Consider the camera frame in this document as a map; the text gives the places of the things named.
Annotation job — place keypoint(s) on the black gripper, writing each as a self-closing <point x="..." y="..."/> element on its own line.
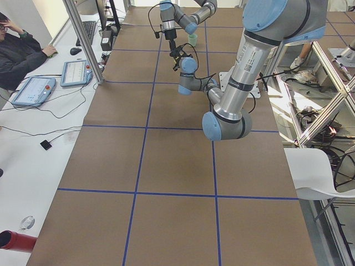
<point x="176" y="54"/>
<point x="171" y="35"/>

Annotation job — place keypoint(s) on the green cup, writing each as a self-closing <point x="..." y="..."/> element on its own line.
<point x="192" y="40"/>

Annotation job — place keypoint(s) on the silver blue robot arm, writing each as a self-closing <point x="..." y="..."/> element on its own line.
<point x="171" y="14"/>
<point x="267" y="24"/>

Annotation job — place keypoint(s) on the black box with label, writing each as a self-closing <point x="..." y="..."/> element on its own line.
<point x="106" y="41"/>

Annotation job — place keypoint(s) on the black monitor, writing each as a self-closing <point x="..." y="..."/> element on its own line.
<point x="101" y="8"/>

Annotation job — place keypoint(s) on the black keyboard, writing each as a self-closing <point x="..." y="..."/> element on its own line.
<point x="90" y="27"/>

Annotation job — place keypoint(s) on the black computer mouse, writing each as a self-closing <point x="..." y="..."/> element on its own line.
<point x="74" y="51"/>

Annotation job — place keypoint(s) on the far blue teach pendant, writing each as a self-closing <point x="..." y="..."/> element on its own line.
<point x="75" y="73"/>

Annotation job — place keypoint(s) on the blue teach pendant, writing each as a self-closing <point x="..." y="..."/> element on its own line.
<point x="35" y="91"/>
<point x="75" y="73"/>

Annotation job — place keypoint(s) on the brown paper table cover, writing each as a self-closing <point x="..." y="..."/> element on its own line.
<point x="144" y="186"/>

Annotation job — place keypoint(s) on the near blue teach pendant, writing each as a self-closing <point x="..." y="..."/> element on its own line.
<point x="35" y="91"/>

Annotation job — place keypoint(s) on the person in black hoodie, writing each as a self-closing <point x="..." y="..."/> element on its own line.
<point x="20" y="54"/>

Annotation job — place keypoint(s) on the small black square device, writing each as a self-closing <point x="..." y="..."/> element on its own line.
<point x="46" y="144"/>

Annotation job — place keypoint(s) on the white curved chair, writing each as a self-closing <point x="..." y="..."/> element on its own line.
<point x="312" y="174"/>

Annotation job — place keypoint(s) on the red cylinder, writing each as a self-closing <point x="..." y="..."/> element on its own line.
<point x="17" y="242"/>

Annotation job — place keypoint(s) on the aluminium frame post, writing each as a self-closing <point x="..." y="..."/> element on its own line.
<point x="84" y="40"/>

